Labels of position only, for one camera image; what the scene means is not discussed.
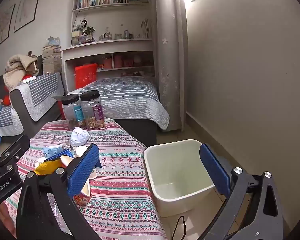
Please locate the yellow snack packet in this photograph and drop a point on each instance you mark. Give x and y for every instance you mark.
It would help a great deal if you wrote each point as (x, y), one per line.
(48, 167)

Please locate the red storage box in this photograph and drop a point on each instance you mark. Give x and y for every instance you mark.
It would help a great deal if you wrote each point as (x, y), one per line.
(85, 76)

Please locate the large framed picture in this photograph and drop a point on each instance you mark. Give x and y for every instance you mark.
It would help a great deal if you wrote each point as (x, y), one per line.
(27, 8)

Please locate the clear jar with teal label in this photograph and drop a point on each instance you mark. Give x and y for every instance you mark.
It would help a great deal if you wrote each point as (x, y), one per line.
(71, 112)

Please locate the wide striped sofa cover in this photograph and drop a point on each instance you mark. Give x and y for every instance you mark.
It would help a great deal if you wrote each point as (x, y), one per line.
(42, 92)

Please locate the white plastic bin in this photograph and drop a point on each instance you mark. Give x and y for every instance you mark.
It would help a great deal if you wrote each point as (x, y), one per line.
(175, 170)

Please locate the small potted plant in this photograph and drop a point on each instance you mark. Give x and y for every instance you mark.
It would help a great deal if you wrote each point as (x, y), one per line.
(90, 31)

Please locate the medium framed picture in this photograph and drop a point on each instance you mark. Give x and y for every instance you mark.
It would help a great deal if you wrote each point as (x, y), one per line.
(5, 26)

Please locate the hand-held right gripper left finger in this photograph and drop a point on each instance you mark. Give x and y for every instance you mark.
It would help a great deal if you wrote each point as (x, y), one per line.
(83, 172)

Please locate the red patterned paper cup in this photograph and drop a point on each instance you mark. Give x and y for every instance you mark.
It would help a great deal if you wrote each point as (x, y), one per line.
(83, 197)

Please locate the dark sofa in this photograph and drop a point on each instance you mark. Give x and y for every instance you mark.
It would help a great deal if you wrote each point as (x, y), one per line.
(20, 105)

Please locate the short pink pot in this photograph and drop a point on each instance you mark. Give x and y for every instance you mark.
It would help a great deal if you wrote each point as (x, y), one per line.
(107, 63)

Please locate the tall pink pot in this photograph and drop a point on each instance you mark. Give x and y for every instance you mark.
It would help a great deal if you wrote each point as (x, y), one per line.
(118, 62)

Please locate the red plush toy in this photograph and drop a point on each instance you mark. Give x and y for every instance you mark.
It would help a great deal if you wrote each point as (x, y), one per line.
(7, 100)

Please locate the pink slotted basket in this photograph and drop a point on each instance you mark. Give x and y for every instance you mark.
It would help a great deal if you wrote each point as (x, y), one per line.
(128, 63)

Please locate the dark bed base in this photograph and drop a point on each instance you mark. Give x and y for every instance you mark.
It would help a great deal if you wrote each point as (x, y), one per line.
(142, 132)

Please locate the grey striped quilt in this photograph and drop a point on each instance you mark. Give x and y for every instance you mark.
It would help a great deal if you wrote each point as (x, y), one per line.
(125, 97)

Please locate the clear jar with purple label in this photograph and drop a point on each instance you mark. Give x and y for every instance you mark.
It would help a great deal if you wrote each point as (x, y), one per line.
(92, 112)

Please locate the crumpled white paper ball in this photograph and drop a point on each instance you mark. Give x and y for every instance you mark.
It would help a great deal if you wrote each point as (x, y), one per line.
(80, 137)

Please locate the beige cloth pile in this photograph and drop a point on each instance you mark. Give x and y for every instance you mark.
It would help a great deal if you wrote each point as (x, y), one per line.
(17, 66)

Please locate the tall stack of books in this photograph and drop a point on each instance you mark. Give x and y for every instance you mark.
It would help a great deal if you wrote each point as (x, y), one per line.
(52, 60)

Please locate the white bookshelf headboard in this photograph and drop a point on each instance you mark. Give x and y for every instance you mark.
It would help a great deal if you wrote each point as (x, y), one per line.
(110, 46)

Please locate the small red rimmed paper cup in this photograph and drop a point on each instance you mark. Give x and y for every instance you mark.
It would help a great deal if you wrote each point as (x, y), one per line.
(65, 162)

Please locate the blue and white carton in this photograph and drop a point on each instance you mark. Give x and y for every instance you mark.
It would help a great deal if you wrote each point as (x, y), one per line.
(55, 151)

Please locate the white paper cup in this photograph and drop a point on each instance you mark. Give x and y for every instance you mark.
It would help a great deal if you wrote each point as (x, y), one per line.
(79, 152)

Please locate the grey floral curtain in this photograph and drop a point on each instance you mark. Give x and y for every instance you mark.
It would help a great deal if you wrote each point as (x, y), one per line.
(168, 55)

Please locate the small striped sofa cover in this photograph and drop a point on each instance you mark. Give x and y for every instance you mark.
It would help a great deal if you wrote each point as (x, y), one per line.
(5, 123)

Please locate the patterned woven tablecloth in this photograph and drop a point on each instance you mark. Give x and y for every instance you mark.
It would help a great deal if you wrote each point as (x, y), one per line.
(125, 180)

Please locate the light blue teapot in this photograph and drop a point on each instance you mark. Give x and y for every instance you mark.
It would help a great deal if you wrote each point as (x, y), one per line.
(52, 41)

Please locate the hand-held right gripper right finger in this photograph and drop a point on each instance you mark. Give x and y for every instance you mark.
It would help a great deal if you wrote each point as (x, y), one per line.
(215, 171)

